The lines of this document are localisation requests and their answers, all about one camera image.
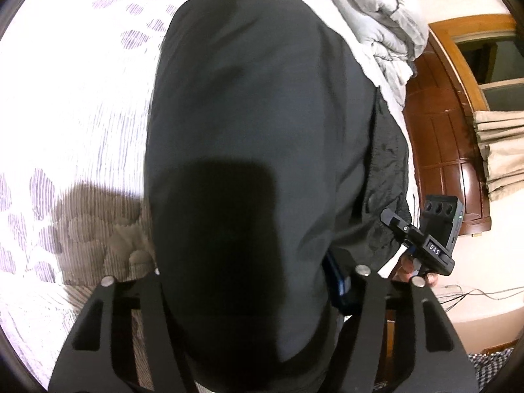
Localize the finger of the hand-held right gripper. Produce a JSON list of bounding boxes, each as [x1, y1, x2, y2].
[[381, 208, 426, 254]]

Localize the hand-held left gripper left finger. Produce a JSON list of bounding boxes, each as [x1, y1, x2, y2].
[[49, 272, 193, 393]]

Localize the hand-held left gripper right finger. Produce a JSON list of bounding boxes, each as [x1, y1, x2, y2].
[[325, 254, 479, 393]]

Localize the black pants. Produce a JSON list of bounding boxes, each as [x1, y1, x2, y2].
[[143, 0, 413, 393]]

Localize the person's right hand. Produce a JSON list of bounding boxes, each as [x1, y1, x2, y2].
[[395, 253, 440, 289]]

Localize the wooden bed headboard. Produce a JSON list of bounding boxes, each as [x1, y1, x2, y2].
[[403, 47, 492, 238]]

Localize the cream curtain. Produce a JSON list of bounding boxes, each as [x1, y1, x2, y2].
[[473, 108, 524, 202]]

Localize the checkered cloth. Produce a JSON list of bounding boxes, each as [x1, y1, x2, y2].
[[467, 346, 521, 393]]

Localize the quilted floral bedspread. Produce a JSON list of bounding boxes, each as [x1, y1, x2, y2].
[[0, 0, 205, 363]]

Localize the folded grey duvet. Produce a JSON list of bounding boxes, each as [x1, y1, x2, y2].
[[323, 0, 429, 109]]

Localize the black cable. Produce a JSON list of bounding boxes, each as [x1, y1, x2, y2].
[[436, 284, 524, 311]]

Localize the small wooden frame window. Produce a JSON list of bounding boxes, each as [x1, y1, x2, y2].
[[428, 14, 524, 112]]

